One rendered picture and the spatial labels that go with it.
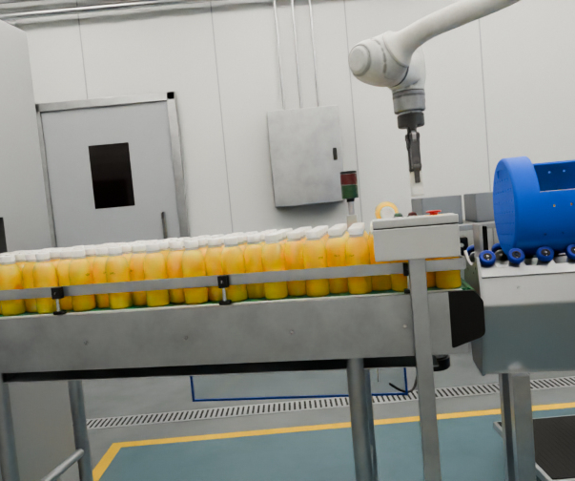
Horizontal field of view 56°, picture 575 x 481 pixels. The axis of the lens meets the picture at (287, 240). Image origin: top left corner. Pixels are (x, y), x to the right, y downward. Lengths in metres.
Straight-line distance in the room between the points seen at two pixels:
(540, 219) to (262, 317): 0.78
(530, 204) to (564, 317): 0.32
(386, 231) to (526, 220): 0.42
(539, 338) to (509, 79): 3.88
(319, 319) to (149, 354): 0.50
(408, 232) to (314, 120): 3.41
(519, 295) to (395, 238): 0.43
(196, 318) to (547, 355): 0.98
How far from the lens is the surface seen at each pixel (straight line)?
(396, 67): 1.46
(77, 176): 5.13
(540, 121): 5.37
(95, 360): 1.70
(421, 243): 1.33
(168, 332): 1.59
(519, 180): 1.59
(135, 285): 1.62
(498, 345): 1.65
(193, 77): 5.03
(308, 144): 4.65
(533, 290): 1.61
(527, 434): 1.76
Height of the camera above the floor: 1.16
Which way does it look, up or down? 4 degrees down
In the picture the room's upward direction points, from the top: 5 degrees counter-clockwise
